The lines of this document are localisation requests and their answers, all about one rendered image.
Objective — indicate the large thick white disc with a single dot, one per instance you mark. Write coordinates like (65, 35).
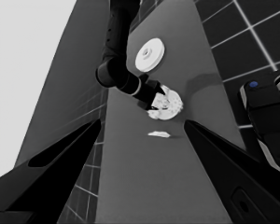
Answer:
(153, 61)

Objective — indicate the white round carrier with pins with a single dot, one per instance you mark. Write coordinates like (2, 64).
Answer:
(167, 116)

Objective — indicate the small white T-shaped piece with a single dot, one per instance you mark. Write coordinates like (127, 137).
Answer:
(158, 134)

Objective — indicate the dark robot body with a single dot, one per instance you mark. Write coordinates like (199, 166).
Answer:
(264, 102)

